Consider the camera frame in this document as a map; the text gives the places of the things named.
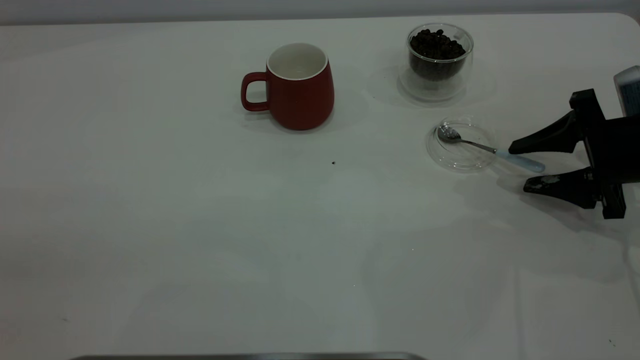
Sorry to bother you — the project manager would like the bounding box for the clear double-walled glass cup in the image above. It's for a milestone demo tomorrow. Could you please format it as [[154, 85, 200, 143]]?
[[398, 23, 475, 104]]

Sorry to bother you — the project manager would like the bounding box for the clear round glass saucer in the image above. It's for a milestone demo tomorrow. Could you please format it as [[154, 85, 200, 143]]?
[[426, 116, 500, 174]]

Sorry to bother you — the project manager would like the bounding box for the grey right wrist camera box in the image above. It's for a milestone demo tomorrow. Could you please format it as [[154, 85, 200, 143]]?
[[613, 65, 640, 117]]

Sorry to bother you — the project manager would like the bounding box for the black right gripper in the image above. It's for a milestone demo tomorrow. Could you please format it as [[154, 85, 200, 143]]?
[[508, 89, 640, 220]]

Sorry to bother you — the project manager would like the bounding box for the red ceramic mug white inside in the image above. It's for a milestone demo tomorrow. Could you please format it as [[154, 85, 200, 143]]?
[[240, 42, 335, 131]]

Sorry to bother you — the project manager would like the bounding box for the metal spoon light blue handle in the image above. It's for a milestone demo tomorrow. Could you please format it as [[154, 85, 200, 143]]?
[[437, 125, 546, 174]]

